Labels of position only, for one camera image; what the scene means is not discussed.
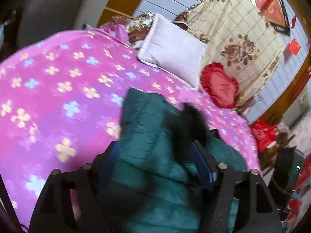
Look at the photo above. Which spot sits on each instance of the cream rose-print quilt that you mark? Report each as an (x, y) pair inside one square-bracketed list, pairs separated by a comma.
[(238, 36)]

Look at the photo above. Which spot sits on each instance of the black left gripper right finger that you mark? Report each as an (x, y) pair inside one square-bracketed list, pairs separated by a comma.
[(221, 184)]

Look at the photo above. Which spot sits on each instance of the red shopping bag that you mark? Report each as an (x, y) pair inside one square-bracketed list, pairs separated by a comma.
[(264, 134)]

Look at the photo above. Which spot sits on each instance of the brown floral folded blanket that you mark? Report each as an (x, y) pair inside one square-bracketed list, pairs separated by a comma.
[(131, 30)]

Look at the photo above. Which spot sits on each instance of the dark green puffer jacket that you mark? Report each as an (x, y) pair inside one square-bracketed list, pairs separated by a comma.
[(154, 186)]

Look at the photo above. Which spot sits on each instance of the grey refrigerator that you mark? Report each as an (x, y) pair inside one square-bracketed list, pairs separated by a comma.
[(43, 18)]

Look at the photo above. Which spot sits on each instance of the white square pillow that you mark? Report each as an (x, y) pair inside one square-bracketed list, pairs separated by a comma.
[(173, 50)]

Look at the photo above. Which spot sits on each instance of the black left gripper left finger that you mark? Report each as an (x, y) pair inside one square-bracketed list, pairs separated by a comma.
[(69, 202)]

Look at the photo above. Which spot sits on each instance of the red heart-shaped cushion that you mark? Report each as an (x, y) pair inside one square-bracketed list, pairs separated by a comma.
[(221, 88)]

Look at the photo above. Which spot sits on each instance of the pink floral bed sheet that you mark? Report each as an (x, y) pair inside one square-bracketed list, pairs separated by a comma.
[(61, 101)]

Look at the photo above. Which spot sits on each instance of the red paper wall sticker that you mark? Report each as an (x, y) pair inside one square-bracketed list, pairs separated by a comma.
[(294, 47)]

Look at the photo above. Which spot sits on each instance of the red framed wall decoration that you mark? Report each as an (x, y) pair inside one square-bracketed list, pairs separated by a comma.
[(275, 12)]

